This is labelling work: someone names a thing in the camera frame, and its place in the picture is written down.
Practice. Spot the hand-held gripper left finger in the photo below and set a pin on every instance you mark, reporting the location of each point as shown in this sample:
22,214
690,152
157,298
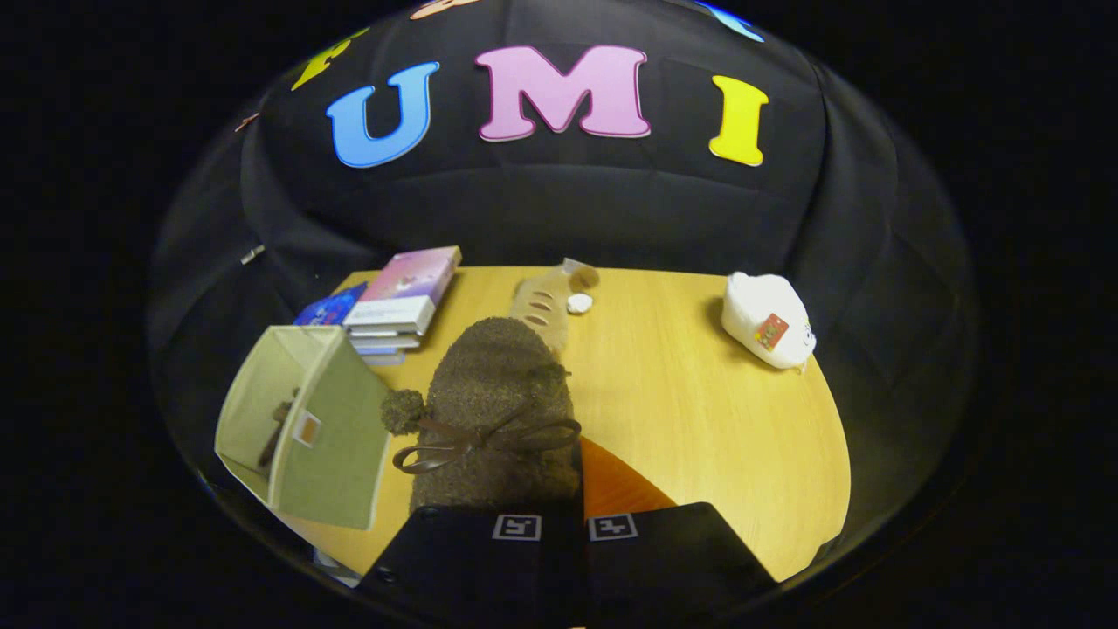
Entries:
454,568

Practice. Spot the black backdrop cloth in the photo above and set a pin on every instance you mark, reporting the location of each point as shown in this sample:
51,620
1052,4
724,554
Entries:
611,201

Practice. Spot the brown fuzzy shoe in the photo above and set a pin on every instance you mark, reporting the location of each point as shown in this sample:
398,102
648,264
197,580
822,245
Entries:
498,384
278,428

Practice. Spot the white clothes peg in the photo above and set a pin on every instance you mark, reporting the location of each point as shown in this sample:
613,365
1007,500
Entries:
252,254

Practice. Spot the pink book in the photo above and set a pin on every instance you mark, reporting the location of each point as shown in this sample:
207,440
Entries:
410,279

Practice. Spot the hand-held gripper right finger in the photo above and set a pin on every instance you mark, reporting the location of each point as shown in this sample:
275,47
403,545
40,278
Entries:
672,559

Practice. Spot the blue book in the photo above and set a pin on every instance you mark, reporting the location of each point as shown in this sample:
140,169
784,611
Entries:
330,307

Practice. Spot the white plush toy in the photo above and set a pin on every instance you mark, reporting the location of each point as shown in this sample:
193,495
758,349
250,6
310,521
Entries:
760,310

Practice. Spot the tan bread-shaped plush toy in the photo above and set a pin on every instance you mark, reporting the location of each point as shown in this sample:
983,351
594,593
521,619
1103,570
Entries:
541,306

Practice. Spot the pink clothes peg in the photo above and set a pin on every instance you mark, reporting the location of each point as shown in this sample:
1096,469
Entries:
246,121

